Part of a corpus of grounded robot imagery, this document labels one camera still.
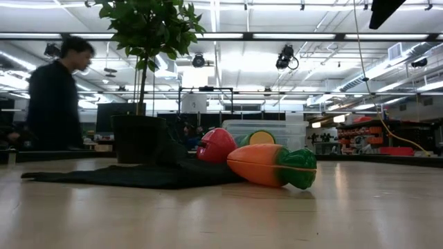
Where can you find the green leafy plant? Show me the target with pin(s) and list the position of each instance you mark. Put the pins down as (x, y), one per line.
(149, 24)

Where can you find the black monitor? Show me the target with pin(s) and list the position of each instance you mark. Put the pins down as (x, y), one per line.
(104, 117)

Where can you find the red bin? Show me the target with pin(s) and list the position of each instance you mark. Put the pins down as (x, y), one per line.
(398, 151)

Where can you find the black rack frame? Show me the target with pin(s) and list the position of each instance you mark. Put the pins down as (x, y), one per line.
(206, 88)

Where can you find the round black ceiling lamp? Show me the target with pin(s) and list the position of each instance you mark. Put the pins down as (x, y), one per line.
(198, 61)

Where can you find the black ceiling device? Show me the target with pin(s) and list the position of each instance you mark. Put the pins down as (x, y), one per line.
(52, 50)

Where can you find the black ceiling camera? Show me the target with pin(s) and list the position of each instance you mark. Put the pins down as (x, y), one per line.
(284, 58)

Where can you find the shelf with orange bins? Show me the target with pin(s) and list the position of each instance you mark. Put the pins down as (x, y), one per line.
(373, 130)

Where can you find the green yellow toy corn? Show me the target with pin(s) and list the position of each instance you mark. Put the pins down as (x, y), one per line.
(261, 137)

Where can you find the black overhead beam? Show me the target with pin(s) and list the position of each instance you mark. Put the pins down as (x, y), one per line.
(247, 36)

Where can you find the orange toy carrot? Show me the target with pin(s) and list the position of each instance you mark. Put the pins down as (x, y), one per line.
(256, 164)

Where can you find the black ceiling speaker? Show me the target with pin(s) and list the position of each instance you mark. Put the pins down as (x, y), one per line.
(418, 62)

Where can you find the black plant pot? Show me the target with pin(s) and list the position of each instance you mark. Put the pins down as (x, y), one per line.
(138, 138)

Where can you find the red toy tomato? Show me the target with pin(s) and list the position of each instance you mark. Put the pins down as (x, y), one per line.
(216, 145)

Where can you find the person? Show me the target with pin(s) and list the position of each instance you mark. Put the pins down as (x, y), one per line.
(52, 103)

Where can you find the black cloth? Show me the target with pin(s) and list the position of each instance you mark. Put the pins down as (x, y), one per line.
(138, 176)

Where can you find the clear plastic tupperware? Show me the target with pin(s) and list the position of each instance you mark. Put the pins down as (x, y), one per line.
(294, 133)

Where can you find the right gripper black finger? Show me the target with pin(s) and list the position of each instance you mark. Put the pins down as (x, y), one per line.
(384, 8)

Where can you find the white box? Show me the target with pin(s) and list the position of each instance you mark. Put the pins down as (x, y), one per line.
(194, 103)

